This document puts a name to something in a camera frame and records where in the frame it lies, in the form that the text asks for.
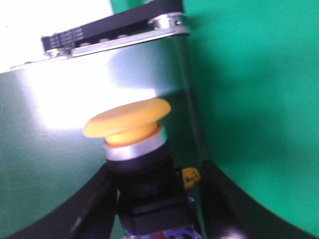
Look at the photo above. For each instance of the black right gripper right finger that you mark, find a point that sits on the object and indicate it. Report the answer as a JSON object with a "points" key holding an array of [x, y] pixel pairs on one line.
{"points": [[229, 213]]}

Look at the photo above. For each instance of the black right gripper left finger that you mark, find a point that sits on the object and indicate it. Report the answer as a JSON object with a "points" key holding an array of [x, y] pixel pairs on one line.
{"points": [[88, 214]]}

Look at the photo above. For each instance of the yellow mushroom push button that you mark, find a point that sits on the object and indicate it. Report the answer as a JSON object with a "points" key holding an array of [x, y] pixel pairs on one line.
{"points": [[154, 200]]}

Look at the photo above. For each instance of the green conveyor belt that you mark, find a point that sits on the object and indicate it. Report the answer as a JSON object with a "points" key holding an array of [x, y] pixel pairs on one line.
{"points": [[44, 156]]}

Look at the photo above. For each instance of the black timing drive belt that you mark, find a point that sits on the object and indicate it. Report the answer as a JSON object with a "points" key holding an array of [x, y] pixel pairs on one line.
{"points": [[134, 20]]}

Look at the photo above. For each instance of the aluminium conveyor frame rail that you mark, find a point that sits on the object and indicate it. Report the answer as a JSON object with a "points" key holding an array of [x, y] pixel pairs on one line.
{"points": [[162, 26]]}

